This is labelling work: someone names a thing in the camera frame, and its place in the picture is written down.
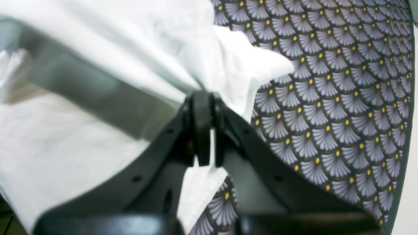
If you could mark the patterned table cloth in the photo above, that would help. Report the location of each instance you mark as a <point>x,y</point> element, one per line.
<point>342,119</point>

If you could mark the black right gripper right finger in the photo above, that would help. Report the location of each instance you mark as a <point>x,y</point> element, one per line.
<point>273,199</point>

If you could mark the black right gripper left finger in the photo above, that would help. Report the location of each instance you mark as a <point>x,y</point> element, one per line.
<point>143,198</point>

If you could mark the white T-shirt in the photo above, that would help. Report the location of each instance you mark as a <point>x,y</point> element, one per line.
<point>86,85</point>

